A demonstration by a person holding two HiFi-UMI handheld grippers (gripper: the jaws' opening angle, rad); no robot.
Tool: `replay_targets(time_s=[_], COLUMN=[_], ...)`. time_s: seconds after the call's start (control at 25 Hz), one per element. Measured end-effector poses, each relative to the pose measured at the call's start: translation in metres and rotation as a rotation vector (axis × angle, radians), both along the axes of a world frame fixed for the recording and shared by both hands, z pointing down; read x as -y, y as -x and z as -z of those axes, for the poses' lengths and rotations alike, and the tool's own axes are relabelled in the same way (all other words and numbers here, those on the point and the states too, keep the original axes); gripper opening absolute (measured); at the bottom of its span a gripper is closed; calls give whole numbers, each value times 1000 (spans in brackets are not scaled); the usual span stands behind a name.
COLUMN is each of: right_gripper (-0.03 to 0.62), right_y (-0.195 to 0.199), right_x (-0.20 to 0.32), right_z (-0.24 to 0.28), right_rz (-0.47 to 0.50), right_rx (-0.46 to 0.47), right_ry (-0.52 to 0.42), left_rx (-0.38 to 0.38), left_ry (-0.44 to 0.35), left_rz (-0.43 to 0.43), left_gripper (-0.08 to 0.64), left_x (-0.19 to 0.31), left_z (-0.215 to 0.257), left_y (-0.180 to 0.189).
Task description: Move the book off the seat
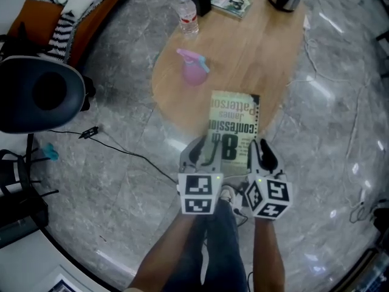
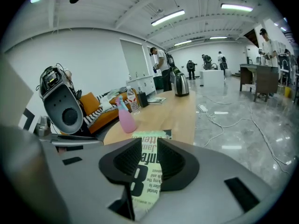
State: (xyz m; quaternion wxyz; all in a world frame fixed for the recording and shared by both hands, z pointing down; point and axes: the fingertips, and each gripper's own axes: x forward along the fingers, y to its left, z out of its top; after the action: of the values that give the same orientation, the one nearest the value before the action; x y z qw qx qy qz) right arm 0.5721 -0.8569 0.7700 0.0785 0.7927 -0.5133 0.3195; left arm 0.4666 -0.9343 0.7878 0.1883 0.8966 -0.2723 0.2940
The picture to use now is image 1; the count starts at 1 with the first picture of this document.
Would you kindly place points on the white window sill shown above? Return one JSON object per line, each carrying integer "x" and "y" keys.
{"x": 36, "y": 266}

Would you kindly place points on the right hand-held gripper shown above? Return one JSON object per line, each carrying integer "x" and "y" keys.
{"x": 269, "y": 198}

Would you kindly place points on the white power strip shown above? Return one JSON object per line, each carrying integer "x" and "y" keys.
{"x": 307, "y": 21}

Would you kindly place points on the person's left forearm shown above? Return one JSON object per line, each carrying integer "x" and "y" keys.
{"x": 170, "y": 254}

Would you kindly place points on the person's jeans leg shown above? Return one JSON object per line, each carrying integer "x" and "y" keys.
{"x": 225, "y": 248}

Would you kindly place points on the green paperback book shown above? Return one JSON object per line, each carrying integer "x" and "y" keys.
{"x": 234, "y": 114}

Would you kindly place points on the red label water bottle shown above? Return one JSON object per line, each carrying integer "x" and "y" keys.
{"x": 188, "y": 14}

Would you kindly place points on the dark desk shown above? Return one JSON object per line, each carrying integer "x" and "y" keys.
{"x": 383, "y": 35}

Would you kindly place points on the pink spray bottle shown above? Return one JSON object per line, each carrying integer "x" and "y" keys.
{"x": 194, "y": 71}

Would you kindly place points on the person's right forearm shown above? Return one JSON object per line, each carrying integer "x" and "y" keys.
{"x": 269, "y": 254}

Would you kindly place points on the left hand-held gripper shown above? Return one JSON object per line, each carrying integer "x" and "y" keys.
{"x": 199, "y": 193}

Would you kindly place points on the wooden coffee table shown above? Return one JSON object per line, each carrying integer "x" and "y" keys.
{"x": 243, "y": 47}

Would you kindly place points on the green magazine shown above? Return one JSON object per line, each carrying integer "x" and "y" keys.
{"x": 231, "y": 2}

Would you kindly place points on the person's white shoe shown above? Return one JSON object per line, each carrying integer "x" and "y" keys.
{"x": 228, "y": 195}

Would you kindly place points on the white pillow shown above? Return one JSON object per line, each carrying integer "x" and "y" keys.
{"x": 77, "y": 5}

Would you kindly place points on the teal cloth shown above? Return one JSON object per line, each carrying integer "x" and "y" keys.
{"x": 50, "y": 151}

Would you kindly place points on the striped blanket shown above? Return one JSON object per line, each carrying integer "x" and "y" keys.
{"x": 62, "y": 32}

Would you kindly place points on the orange couch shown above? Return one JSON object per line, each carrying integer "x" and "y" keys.
{"x": 30, "y": 14}

